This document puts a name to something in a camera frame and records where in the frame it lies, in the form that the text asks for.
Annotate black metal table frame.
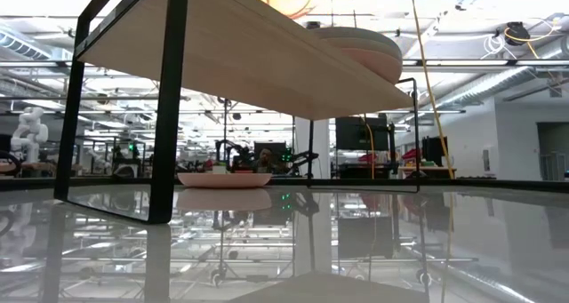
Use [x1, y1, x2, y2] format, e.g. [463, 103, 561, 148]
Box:
[0, 176, 569, 193]

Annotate pink ceramic plate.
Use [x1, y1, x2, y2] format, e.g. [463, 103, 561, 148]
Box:
[176, 172, 273, 189]
[340, 47, 405, 85]

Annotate beige ceramic plate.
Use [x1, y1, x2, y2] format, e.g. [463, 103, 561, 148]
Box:
[324, 36, 404, 58]

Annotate small black monitor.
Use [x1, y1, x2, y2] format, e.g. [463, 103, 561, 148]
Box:
[253, 141, 287, 162]

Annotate yellow cable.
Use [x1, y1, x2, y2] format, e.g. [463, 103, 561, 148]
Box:
[407, 0, 455, 180]

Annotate white building column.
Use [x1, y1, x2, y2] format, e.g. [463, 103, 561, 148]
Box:
[295, 118, 331, 179]

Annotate person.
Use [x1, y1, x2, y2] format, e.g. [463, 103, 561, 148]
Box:
[255, 148, 276, 174]

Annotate large black monitor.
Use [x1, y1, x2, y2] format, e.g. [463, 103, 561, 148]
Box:
[335, 116, 390, 152]

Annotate wooden shelf black metal legs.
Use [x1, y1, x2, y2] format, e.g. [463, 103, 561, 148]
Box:
[52, 0, 421, 227]

